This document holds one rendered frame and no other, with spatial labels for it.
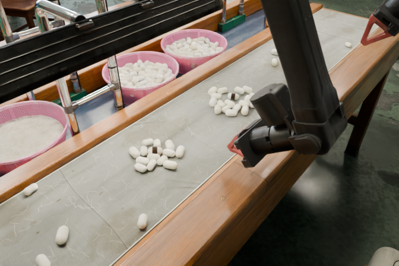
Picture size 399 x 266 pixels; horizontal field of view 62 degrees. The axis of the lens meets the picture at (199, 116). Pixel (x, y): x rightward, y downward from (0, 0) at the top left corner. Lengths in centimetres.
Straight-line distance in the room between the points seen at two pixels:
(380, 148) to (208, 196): 163
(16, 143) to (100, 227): 39
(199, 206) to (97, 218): 22
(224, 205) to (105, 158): 34
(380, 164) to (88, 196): 168
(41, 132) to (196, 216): 53
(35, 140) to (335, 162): 156
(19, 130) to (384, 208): 162
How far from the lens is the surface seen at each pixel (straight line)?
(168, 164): 82
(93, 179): 85
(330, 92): 55
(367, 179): 201
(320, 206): 179
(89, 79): 125
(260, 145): 66
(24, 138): 105
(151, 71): 123
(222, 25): 168
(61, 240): 74
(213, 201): 73
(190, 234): 69
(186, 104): 104
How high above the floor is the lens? 134
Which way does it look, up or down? 37 degrees down
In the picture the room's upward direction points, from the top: straight up
